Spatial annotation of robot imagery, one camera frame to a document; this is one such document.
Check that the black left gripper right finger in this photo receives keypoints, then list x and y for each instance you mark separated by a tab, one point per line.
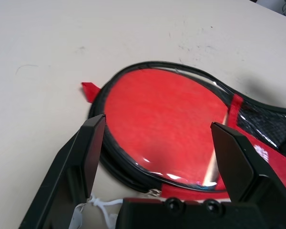
240	167

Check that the black red paddle case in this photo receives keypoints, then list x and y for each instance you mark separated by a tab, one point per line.
252	143

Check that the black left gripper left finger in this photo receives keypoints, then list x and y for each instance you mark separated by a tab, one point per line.
69	162

